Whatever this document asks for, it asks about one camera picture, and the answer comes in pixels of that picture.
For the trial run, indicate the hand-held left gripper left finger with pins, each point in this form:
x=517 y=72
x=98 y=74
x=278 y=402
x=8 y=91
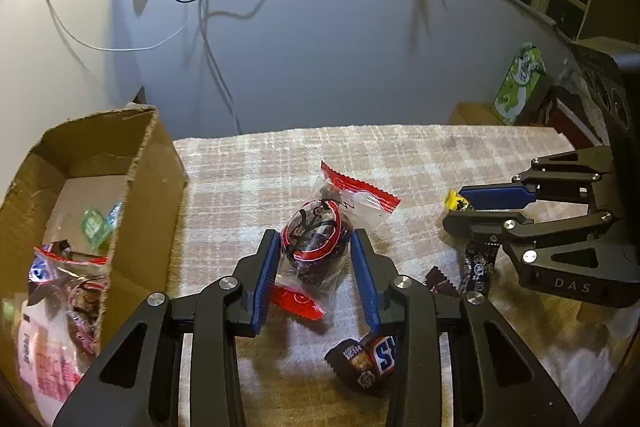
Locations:
x=267 y=277

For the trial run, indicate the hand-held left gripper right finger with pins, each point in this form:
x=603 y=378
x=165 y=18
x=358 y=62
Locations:
x=365 y=282

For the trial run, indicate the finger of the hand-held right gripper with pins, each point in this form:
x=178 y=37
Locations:
x=480 y=224
x=495 y=198

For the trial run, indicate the yellow black candy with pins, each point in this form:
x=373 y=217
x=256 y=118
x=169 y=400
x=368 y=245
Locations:
x=455 y=202

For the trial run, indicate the red black cake clear packet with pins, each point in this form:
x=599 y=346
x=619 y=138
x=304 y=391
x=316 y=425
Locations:
x=312 y=237

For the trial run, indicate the cardboard box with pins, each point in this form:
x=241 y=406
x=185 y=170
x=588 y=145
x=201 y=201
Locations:
x=150 y=207

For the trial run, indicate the blue striped candy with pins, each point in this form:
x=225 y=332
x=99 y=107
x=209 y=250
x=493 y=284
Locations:
x=115 y=214

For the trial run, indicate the green snack packet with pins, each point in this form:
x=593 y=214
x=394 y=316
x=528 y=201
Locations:
x=92 y=227

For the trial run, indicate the pink white snack packet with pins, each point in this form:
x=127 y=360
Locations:
x=45 y=357

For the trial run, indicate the black white candy wrapper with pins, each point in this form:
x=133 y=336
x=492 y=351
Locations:
x=477 y=267

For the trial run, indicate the dark red bag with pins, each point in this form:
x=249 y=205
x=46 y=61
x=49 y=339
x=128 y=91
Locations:
x=565 y=117

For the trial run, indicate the small dark candy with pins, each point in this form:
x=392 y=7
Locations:
x=440 y=284

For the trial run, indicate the snickers mini bar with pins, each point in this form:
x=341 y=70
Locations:
x=385 y=352

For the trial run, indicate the dark brown candy packet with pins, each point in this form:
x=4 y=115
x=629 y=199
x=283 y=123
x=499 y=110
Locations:
x=352 y=357

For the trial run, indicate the small brown box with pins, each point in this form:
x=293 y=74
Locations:
x=472 y=114

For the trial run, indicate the green printed box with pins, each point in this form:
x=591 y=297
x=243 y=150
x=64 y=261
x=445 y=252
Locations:
x=520 y=87

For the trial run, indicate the plaid blanket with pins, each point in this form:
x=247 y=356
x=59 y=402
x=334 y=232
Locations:
x=250 y=167

